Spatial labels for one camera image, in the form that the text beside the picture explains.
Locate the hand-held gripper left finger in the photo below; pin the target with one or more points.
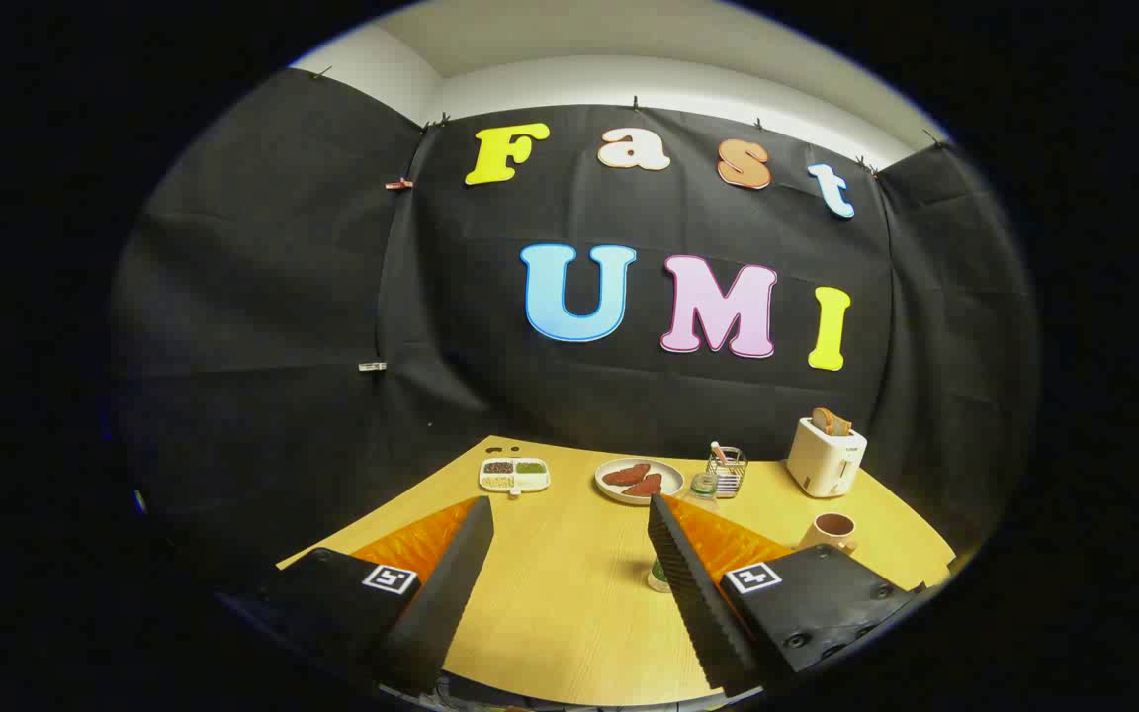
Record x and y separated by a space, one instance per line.
451 593

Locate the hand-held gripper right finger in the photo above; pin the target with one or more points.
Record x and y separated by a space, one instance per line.
693 593

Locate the clear plastic juice bottle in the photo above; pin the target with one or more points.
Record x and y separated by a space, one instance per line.
704 488

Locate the brown meat piece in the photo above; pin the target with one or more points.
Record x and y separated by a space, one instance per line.
626 474
644 486

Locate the wooden table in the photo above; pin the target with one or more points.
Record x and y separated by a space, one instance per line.
569 593

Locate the round white plate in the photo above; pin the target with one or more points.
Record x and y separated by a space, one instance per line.
674 474

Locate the white divided condiment dish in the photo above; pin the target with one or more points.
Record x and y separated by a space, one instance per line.
514 477

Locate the pale wooden stick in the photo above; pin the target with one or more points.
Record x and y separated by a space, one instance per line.
719 453

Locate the white toaster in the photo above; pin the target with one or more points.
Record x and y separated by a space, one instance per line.
822 465

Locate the toast slice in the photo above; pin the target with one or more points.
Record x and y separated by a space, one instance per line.
824 420
842 427

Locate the black backdrop cloth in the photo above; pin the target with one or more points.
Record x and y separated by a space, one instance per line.
332 297

